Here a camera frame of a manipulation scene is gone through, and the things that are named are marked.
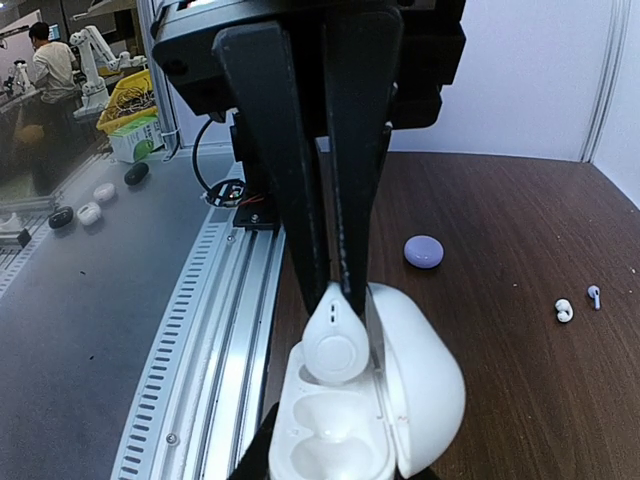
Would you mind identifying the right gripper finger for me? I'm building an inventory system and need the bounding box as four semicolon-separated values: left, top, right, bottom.
228;402;280;480

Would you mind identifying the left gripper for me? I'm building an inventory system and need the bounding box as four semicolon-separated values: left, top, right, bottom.
151;1;466;316

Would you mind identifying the white clip earbud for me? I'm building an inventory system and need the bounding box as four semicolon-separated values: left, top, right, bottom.
554;298;574;323
302;282;370;384

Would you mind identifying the white charging case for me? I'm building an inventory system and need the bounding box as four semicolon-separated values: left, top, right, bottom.
269;283;466;479

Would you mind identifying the black case off table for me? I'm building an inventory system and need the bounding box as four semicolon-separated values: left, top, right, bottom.
124;162;149;187
48;206;74;230

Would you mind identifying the purple round charging case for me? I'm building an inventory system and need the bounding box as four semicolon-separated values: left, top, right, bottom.
403;235;444;269

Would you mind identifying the pink case off table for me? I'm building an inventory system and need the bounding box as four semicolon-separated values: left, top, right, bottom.
93;183;116;203

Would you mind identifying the white case off table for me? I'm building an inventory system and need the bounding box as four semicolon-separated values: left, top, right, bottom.
76;202;102;227

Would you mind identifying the yellow plastic bin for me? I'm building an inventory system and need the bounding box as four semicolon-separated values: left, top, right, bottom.
96;69;158;135

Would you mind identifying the green white box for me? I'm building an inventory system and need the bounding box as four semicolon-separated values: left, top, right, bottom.
109;115;165;164

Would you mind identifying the small white background robot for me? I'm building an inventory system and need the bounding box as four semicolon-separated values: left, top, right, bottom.
70;25;147;120

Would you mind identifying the person in background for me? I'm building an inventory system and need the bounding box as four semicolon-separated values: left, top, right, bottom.
28;22;76;195

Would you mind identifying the purple stem earbud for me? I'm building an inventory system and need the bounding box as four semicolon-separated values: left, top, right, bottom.
587;285;601;311

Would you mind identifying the front aluminium rail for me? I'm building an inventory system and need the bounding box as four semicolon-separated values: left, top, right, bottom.
111;209;285;479

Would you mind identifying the right aluminium frame post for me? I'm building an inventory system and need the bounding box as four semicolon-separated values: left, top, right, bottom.
578;0;633;164

